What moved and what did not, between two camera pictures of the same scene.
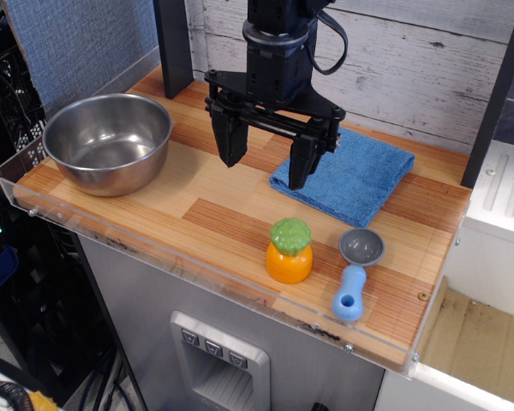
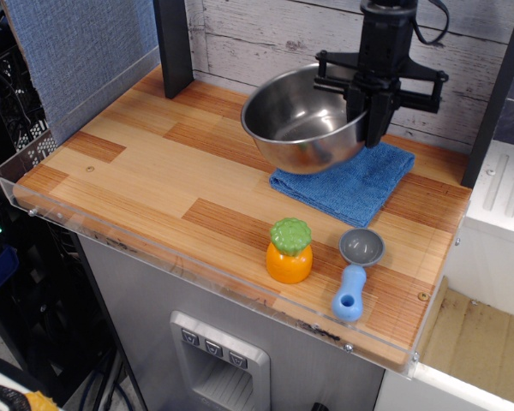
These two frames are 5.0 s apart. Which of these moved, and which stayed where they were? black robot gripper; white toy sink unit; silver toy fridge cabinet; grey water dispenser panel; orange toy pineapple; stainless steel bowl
Moved: stainless steel bowl; black robot gripper
Stayed: white toy sink unit; silver toy fridge cabinet; grey water dispenser panel; orange toy pineapple
